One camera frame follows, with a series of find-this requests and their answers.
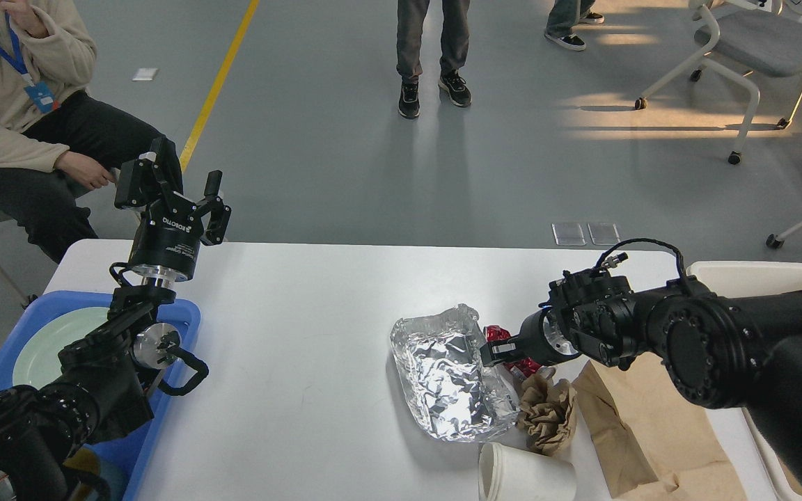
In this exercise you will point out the green plate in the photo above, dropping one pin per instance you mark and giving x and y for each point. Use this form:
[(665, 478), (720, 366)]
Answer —
[(38, 364)]

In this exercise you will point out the aluminium foil tray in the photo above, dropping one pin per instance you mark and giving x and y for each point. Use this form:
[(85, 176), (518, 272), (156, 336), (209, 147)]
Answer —
[(449, 392)]

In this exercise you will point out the crushed red can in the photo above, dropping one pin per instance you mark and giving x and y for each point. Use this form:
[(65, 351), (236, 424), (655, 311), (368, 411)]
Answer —
[(519, 369)]

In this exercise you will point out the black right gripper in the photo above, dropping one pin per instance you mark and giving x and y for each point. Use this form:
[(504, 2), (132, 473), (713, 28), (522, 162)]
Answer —
[(540, 338)]

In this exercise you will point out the white chair leg right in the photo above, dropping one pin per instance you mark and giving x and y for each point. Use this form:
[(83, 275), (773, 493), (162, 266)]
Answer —
[(777, 240)]

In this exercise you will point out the white plastic bin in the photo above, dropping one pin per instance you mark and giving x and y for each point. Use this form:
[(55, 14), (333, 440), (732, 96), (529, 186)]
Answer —
[(736, 279)]

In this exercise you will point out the person in beige sweater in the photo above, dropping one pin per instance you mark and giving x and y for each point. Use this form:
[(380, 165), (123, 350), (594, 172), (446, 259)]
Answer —
[(54, 137)]

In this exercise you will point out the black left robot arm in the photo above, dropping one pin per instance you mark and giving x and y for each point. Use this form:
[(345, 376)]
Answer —
[(109, 376)]

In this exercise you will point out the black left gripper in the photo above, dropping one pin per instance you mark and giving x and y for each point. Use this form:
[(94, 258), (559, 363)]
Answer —
[(170, 236)]

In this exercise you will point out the person in blue jeans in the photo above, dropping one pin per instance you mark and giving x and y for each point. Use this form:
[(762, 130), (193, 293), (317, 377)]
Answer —
[(564, 16)]

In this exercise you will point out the white paper cup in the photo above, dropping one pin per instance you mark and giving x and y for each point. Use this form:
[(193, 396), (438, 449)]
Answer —
[(507, 473)]

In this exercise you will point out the dark teal mug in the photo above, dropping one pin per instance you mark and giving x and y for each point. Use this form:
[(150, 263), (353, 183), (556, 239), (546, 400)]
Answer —
[(88, 464)]

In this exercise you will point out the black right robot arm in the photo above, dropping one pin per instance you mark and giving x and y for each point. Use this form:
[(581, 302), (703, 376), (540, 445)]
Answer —
[(719, 352)]

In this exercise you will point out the crumpled brown paper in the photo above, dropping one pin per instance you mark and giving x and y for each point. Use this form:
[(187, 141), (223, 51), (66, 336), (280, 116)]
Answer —
[(547, 414)]

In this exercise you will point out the grey office chair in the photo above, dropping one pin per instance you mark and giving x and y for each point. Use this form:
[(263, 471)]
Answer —
[(748, 41)]

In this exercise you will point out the brown paper bag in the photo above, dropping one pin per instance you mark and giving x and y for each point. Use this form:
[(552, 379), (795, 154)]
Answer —
[(651, 443)]

